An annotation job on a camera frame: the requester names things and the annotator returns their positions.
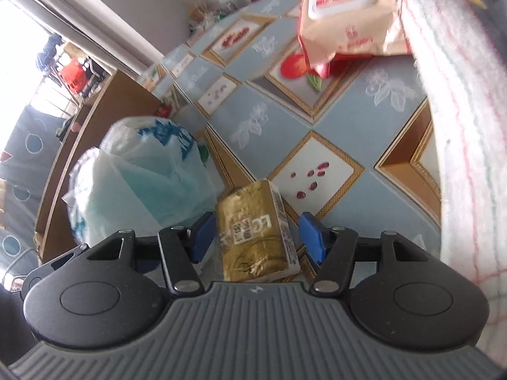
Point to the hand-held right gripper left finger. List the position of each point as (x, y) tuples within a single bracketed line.
[(202, 237)]

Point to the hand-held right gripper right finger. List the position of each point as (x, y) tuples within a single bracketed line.
[(313, 237)]

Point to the gold tissue packet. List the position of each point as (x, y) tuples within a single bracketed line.
[(253, 229)]

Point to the brown cardboard box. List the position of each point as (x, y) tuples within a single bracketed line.
[(99, 126)]

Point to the white printed plastic bag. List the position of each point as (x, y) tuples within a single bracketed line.
[(138, 174)]

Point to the fruit printed tablecloth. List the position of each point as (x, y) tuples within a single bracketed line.
[(348, 126)]

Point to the white stitched towel quilt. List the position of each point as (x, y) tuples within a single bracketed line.
[(455, 126)]

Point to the dark printed cloth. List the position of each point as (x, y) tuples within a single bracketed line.
[(27, 166)]

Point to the metal drying rack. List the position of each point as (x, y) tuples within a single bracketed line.
[(95, 75)]

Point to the red hanging cloth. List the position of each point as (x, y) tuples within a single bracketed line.
[(73, 73)]

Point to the clear plastic bag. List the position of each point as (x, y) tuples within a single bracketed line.
[(210, 16)]

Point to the pink wet wipes packet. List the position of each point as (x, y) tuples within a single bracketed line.
[(344, 16)]

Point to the grey blanket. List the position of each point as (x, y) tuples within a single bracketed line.
[(495, 27)]

